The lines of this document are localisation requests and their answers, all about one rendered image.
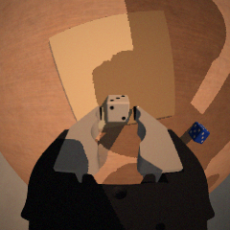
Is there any blue die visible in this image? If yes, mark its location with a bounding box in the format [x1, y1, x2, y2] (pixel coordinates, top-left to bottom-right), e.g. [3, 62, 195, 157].
[188, 122, 210, 144]

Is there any white die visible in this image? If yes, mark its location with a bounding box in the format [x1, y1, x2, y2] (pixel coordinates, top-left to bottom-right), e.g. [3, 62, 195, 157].
[106, 95, 129, 122]

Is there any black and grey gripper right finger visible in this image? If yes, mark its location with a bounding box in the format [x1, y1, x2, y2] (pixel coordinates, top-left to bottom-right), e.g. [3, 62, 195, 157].
[133, 105, 215, 220]

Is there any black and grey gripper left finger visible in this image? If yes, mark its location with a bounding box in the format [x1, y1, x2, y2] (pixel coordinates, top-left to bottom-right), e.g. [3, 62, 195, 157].
[21, 105, 102, 220]

